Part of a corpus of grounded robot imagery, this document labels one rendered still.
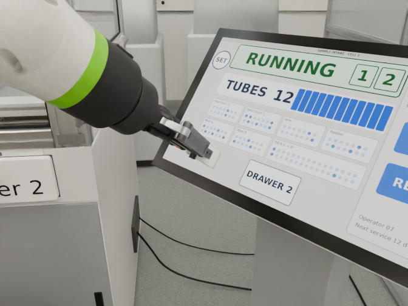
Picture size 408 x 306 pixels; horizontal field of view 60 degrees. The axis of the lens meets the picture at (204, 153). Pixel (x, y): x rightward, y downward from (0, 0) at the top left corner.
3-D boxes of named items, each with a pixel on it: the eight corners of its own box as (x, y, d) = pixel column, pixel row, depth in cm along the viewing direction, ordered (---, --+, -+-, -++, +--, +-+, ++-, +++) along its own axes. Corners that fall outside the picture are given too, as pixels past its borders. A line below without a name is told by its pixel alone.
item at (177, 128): (146, 102, 45) (173, 110, 41) (170, 119, 49) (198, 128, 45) (137, 118, 44) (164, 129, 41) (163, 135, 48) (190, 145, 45)
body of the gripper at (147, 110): (152, 73, 40) (196, 108, 47) (109, 62, 45) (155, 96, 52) (122, 132, 39) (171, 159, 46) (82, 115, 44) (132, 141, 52)
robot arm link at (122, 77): (33, 105, 40) (74, 125, 34) (81, 17, 41) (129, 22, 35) (76, 127, 45) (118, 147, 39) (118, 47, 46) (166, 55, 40)
